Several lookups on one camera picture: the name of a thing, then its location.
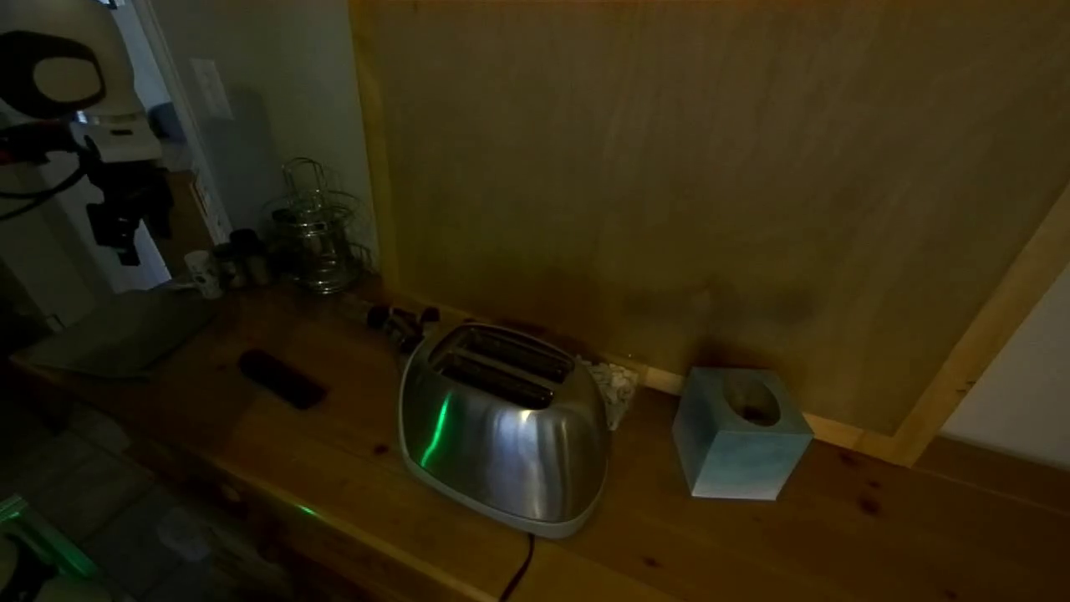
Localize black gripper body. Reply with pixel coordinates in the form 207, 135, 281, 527
83, 161, 178, 247

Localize black remote control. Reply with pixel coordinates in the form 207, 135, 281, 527
234, 343, 332, 416

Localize dark round jar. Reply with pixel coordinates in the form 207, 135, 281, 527
219, 227, 277, 291

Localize small dark jars cluster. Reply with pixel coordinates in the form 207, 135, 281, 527
363, 299, 446, 355

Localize stainless steel toaster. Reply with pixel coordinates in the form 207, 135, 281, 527
394, 318, 614, 543

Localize clear plastic bag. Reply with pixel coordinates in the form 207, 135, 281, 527
588, 359, 646, 436

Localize light blue tissue box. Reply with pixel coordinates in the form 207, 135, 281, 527
670, 365, 817, 503

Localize white light switch plate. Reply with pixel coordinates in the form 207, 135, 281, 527
186, 58, 236, 124

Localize metal wire basket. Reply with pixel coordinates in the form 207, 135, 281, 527
265, 154, 373, 301

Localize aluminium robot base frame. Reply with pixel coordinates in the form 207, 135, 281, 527
0, 495, 107, 586

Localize black toaster power cord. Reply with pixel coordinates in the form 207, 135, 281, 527
496, 533, 543, 602

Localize plywood board with frame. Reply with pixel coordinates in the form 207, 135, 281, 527
348, 0, 1070, 468

